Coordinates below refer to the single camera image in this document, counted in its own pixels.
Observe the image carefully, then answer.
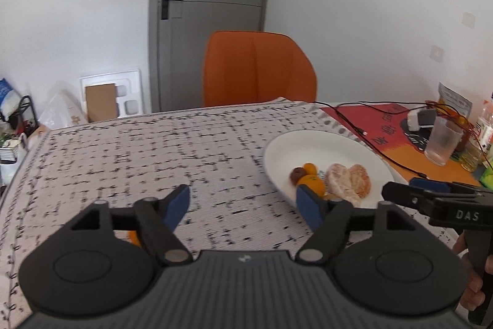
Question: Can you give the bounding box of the black door handle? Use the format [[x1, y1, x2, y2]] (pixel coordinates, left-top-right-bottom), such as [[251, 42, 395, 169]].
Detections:
[[161, 0, 184, 20]]

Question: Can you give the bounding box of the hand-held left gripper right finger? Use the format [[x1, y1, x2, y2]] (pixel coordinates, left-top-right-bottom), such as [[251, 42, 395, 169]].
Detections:
[[296, 184, 421, 263]]

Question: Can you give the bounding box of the black cable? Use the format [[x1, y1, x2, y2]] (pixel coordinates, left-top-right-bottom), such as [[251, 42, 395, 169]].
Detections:
[[320, 102, 482, 187], [335, 107, 427, 179], [308, 101, 367, 137]]

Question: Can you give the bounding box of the orange chair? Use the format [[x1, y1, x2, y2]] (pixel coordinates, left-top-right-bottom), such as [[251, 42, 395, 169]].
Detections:
[[202, 31, 317, 108]]

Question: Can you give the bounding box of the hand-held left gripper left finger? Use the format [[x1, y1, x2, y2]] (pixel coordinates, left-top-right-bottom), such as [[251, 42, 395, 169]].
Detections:
[[70, 184, 193, 265]]

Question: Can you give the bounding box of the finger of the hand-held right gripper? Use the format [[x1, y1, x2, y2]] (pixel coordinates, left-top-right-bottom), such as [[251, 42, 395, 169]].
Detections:
[[409, 177, 493, 195], [381, 181, 438, 216]]

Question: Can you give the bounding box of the clear drinking glass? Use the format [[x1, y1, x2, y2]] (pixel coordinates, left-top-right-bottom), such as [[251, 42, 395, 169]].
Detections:
[[424, 116, 463, 167]]

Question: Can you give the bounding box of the printed paper packet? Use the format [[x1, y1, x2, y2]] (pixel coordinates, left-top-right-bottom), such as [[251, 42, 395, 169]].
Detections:
[[437, 82, 473, 117]]

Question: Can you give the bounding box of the white foam packaging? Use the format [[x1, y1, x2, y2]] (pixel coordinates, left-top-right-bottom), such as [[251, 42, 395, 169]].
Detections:
[[79, 69, 144, 121]]

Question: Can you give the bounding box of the pale peeled citrus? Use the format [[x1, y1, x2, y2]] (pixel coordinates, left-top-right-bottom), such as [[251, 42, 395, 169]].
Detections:
[[325, 163, 363, 206]]

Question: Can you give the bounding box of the brown cardboard piece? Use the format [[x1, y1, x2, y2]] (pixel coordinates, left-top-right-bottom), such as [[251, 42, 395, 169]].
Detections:
[[85, 83, 118, 122]]

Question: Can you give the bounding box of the clear plastic bag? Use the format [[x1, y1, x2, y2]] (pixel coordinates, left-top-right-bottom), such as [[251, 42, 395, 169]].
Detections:
[[39, 92, 87, 131]]

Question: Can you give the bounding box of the blue and white bag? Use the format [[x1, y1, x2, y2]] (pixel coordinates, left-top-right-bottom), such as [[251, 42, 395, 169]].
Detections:
[[0, 78, 22, 110]]

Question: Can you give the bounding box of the white charger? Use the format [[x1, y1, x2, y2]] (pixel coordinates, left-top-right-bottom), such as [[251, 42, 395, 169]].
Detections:
[[407, 109, 438, 132]]

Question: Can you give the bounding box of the orange peeled citrus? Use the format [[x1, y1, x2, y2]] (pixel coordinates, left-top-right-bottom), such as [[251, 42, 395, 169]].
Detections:
[[348, 164, 372, 199]]

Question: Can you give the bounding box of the black shoe rack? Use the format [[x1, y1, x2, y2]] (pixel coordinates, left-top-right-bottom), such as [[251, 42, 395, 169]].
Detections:
[[15, 95, 39, 137]]

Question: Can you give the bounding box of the white ceramic bowl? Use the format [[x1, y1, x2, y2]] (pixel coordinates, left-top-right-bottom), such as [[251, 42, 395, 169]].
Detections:
[[263, 130, 395, 215]]

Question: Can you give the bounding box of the person's right hand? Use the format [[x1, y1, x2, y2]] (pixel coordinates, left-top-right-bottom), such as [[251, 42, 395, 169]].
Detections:
[[451, 232, 493, 315]]

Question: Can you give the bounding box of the white plastic bag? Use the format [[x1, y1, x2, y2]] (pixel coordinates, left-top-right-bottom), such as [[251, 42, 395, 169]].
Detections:
[[0, 136, 28, 185]]

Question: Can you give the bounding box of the clear plastic bottle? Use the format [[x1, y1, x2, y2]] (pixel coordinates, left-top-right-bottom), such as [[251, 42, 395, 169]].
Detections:
[[460, 94, 493, 171]]

